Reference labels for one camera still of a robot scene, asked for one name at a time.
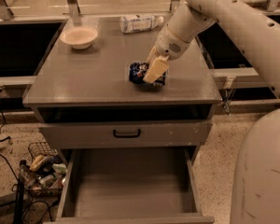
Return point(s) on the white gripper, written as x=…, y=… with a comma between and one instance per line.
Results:
x=168, y=46

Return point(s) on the blue pepsi can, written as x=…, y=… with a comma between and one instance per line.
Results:
x=137, y=72

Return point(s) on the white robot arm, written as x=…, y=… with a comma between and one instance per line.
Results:
x=256, y=185

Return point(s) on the grey top drawer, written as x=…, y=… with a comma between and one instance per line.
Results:
x=100, y=135

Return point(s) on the grey drawer cabinet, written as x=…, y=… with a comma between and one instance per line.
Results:
x=92, y=85

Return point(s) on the open grey middle drawer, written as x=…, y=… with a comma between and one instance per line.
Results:
x=152, y=185

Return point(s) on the clear plastic water bottle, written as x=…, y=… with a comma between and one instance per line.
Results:
x=139, y=23

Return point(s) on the white bowl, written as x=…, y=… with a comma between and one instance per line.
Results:
x=81, y=37

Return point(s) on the black drawer handle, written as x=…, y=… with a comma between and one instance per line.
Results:
x=134, y=134

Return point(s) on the metal railing frame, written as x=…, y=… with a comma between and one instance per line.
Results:
x=84, y=3

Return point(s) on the wire basket with items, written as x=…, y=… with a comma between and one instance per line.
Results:
x=44, y=175

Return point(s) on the black stand post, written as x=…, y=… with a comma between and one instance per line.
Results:
x=19, y=195

